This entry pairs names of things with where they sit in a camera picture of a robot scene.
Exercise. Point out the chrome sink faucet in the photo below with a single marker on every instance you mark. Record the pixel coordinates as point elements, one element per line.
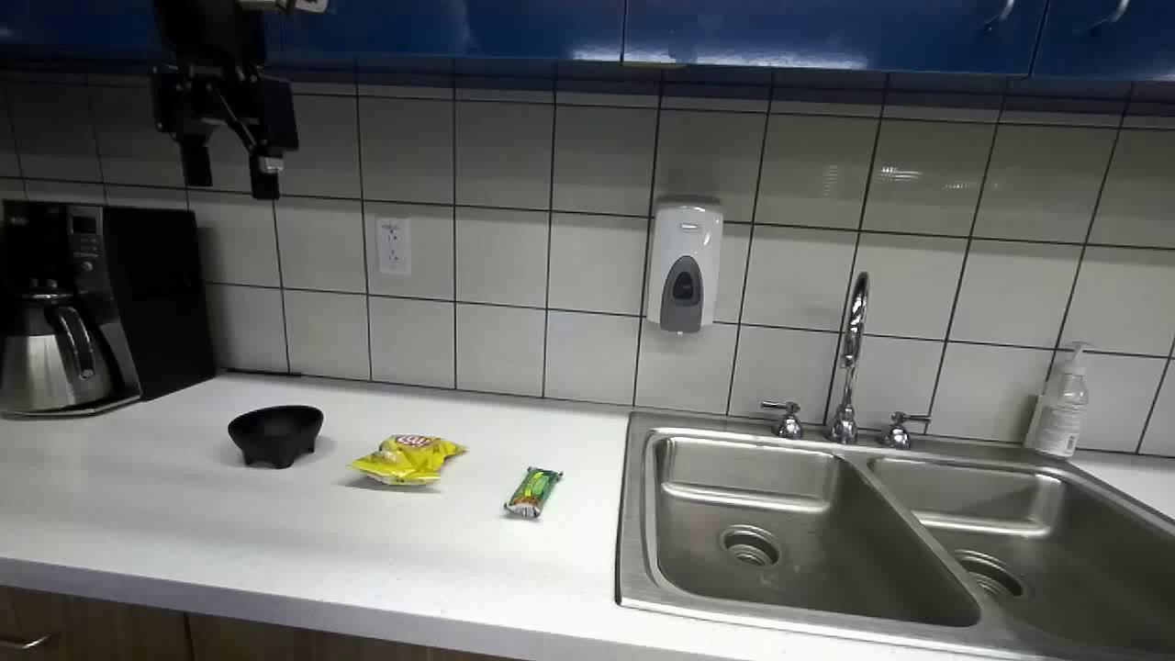
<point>848,344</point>

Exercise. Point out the clear pump soap bottle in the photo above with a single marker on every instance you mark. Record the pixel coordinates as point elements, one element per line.
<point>1058,409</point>

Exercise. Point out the white wall soap dispenser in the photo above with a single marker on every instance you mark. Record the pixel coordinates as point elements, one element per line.
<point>684,263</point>

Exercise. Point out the black coffee maker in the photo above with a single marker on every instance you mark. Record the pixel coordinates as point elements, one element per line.
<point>151,294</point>

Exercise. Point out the stainless steel double sink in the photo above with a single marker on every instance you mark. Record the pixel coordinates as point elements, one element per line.
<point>881,537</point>

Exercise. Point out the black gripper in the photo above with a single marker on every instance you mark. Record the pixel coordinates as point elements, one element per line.
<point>214,76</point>

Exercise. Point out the steel coffee carafe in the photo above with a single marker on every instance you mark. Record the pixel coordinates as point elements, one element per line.
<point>42,352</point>

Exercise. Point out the yellow snack packet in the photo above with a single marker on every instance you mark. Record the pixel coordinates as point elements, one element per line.
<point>410,459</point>

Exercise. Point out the white wall power outlet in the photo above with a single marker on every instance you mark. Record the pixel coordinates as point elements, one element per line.
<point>393,247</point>

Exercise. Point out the blue cabinet door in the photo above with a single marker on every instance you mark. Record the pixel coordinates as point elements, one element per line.
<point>1103,44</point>
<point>426,28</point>
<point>833,32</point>

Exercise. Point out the black footed bowl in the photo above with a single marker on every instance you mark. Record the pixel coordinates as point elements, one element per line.
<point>278,433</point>

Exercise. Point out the wooden base cabinet door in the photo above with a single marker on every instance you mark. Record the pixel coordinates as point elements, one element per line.
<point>307,644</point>
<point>98,627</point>

